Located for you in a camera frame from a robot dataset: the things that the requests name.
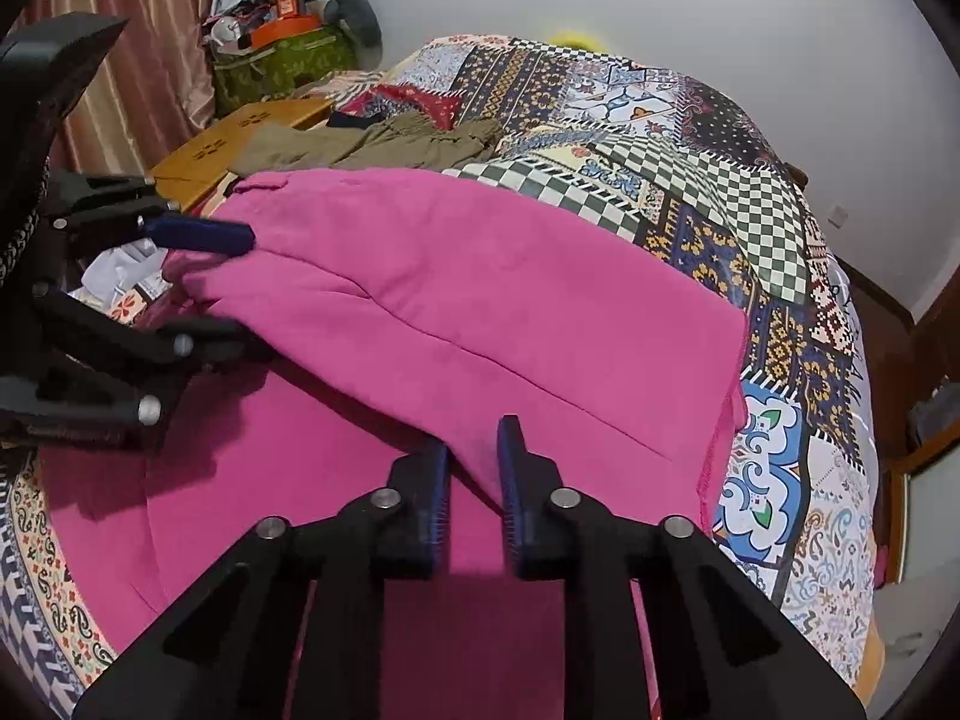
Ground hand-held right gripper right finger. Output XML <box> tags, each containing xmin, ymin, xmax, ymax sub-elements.
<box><xmin>496</xmin><ymin>415</ymin><xmax>867</xmax><ymax>720</ymax></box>

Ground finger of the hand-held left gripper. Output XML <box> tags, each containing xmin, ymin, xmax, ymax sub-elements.
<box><xmin>34</xmin><ymin>289</ymin><xmax>275</xmax><ymax>428</ymax></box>
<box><xmin>46</xmin><ymin>171</ymin><xmax>257</xmax><ymax>256</ymax></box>

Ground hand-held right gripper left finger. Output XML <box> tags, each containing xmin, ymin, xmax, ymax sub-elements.
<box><xmin>73</xmin><ymin>439</ymin><xmax>452</xmax><ymax>720</ymax></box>

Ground pink pants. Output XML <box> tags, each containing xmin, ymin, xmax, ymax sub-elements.
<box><xmin>36</xmin><ymin>167</ymin><xmax>749</xmax><ymax>620</ymax></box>

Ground wooden carved stool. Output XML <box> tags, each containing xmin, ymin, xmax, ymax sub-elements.
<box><xmin>148</xmin><ymin>97</ymin><xmax>335</xmax><ymax>209</ymax></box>

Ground striped brown curtain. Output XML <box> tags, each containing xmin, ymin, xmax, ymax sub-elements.
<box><xmin>15</xmin><ymin>0</ymin><xmax>239</xmax><ymax>177</ymax></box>

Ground olive green shorts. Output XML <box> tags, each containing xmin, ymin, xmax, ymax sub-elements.
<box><xmin>227</xmin><ymin>116</ymin><xmax>505</xmax><ymax>175</ymax></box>

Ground orange box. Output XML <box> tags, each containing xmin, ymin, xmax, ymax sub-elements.
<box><xmin>251</xmin><ymin>0</ymin><xmax>323</xmax><ymax>50</ymax></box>

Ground red patterned cloth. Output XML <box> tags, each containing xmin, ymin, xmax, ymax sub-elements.
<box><xmin>341</xmin><ymin>82</ymin><xmax>462</xmax><ymax>132</ymax></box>

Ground grey plush toy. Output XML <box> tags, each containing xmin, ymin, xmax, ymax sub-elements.
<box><xmin>281</xmin><ymin>0</ymin><xmax>384</xmax><ymax>65</ymax></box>

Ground patchwork printed bed sheet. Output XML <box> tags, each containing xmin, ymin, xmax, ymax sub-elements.
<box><xmin>0</xmin><ymin>34</ymin><xmax>880</xmax><ymax>720</ymax></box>

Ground wooden furniture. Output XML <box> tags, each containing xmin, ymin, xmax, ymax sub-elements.
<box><xmin>885</xmin><ymin>300</ymin><xmax>960</xmax><ymax>586</ymax></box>

